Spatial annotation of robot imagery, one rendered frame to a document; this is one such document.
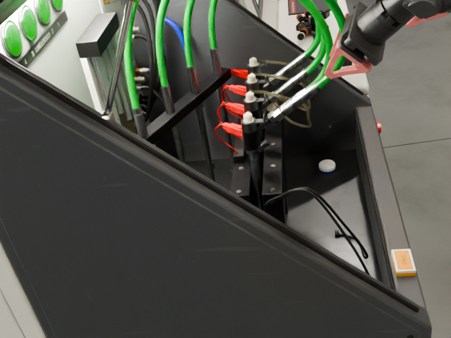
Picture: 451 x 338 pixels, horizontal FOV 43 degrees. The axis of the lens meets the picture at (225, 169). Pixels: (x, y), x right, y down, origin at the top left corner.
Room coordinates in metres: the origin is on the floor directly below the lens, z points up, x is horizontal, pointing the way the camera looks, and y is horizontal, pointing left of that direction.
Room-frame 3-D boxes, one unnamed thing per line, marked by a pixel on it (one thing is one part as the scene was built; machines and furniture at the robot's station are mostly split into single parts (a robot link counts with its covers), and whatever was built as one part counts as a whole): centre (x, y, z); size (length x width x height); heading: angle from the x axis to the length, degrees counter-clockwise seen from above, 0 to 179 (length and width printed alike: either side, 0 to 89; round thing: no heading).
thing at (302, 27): (1.60, -0.33, 1.01); 0.23 x 0.11 x 0.06; 170
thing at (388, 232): (0.86, -0.29, 0.87); 0.62 x 0.04 x 0.16; 170
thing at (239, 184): (1.02, -0.08, 0.91); 0.34 x 0.10 x 0.15; 170
